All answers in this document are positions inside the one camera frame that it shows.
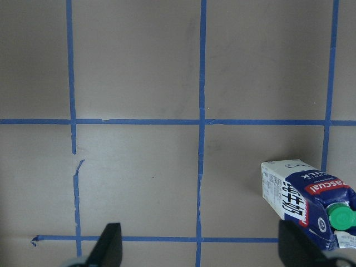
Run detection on blue white milk carton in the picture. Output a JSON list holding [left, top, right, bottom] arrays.
[[261, 160, 355, 250]]

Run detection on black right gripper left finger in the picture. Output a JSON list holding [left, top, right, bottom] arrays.
[[86, 222, 123, 267]]

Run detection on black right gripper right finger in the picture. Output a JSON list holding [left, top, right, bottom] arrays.
[[278, 220, 334, 267]]

